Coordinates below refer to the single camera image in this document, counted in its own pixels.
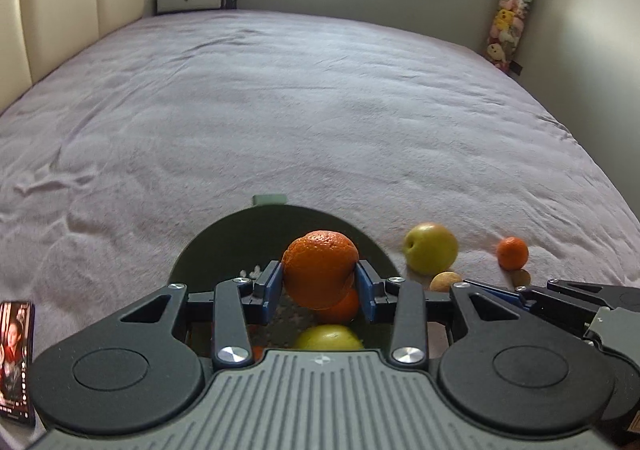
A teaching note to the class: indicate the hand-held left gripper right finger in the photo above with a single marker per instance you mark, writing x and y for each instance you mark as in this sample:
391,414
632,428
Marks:
364,291

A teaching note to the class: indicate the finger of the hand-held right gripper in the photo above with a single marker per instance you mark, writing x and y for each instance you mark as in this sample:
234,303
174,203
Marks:
600,294
515,298

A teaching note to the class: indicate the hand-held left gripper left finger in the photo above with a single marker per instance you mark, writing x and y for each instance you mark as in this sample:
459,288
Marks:
272,291

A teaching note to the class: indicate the small brown longan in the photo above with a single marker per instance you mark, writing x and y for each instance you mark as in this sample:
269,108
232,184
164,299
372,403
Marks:
521,277

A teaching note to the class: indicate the yellow-green apple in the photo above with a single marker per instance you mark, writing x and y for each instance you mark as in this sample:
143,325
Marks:
327,337
431,248

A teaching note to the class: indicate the green colander bowl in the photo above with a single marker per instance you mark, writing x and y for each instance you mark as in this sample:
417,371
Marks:
225,240

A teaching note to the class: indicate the overripe brown-spotted banana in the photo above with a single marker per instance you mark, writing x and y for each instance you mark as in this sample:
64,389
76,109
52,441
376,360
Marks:
445,281

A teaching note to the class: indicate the smartphone with lit screen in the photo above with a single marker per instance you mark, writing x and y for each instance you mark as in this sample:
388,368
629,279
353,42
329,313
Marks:
16,360

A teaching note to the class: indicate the tall plush toy holder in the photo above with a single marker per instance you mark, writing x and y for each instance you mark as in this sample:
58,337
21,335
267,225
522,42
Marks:
510,19

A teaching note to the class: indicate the cream padded headboard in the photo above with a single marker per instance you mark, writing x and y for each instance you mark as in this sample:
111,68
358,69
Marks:
60,9

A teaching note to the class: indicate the small black wall box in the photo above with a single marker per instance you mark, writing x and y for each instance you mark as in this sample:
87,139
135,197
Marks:
515,66

